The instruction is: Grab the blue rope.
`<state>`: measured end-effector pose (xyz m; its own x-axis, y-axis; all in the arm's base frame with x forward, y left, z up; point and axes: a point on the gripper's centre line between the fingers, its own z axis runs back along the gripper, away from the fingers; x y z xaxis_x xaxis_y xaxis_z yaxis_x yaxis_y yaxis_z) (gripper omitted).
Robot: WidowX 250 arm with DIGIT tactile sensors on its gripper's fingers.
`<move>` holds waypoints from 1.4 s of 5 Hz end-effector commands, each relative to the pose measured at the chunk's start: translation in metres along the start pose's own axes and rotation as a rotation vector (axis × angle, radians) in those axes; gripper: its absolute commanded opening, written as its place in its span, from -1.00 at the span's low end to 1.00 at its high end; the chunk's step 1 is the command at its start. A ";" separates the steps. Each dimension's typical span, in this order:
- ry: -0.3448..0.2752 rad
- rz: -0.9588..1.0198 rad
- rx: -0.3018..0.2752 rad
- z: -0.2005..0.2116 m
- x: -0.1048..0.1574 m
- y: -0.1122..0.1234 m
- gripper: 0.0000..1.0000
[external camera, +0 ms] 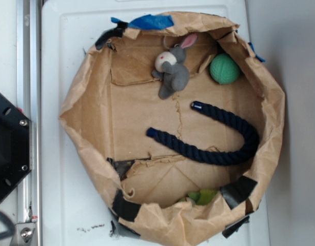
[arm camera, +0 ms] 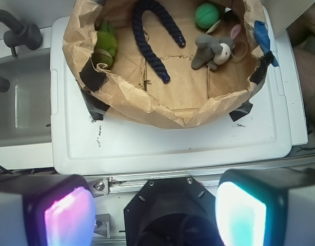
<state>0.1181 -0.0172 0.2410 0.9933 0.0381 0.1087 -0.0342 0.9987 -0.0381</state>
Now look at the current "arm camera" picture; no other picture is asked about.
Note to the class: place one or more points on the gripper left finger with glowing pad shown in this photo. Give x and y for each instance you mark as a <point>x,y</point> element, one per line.
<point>46,210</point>

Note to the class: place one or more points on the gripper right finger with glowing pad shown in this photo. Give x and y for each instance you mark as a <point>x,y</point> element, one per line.
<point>266,206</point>

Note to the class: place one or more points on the white plastic tray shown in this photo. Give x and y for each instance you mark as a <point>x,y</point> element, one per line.
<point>81,145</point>

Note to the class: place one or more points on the grey sink basin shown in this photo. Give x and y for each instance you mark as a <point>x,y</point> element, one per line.
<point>25,108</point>

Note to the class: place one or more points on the grey plush bunny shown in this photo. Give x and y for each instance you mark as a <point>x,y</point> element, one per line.
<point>213,51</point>

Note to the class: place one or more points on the brown paper bag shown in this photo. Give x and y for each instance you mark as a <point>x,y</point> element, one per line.
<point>131,89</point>

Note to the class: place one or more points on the green plush toy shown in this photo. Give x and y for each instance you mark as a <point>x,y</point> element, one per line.
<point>106,45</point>

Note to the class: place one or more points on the blue tape piece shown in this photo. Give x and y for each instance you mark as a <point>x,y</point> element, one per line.
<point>261,35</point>

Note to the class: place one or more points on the dark grey faucet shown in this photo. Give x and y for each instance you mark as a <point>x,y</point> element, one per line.
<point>21,32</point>

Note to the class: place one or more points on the green rubber ball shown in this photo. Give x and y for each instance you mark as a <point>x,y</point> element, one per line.
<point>206,15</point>

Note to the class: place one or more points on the black octagonal mount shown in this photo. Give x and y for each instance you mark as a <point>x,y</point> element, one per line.
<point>172,211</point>

